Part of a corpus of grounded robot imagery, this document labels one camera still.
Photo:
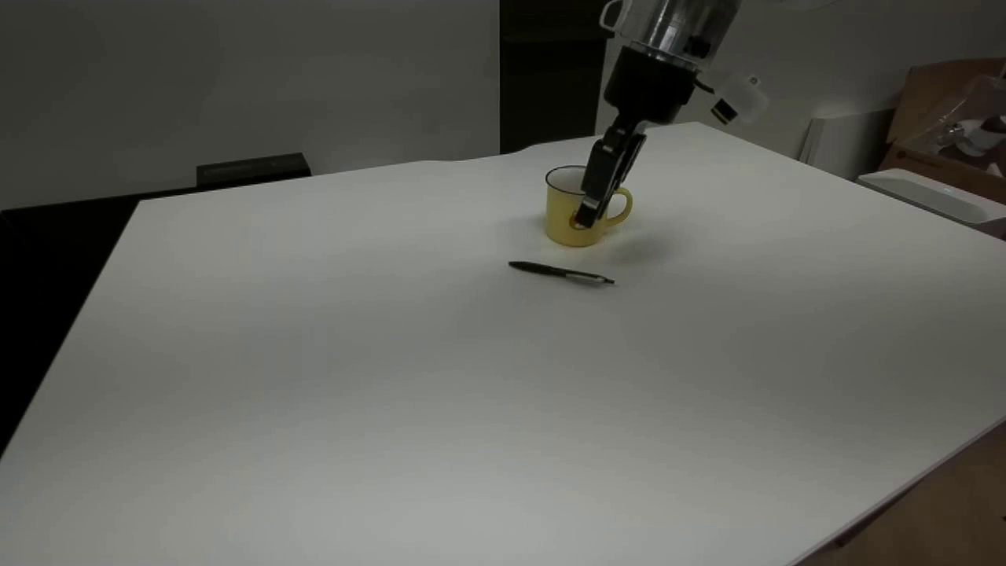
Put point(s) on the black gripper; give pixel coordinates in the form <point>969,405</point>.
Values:
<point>643,88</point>

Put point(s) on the black pen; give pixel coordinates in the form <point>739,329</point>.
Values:
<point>585,277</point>

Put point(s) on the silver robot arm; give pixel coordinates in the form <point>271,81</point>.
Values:
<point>666,49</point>

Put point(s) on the white printer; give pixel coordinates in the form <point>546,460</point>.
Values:
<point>853,147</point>

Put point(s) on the cardboard box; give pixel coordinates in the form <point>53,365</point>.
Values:
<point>951,116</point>

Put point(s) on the black chair back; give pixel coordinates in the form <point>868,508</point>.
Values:
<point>254,171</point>

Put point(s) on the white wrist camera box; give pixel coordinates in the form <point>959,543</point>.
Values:
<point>734,100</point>

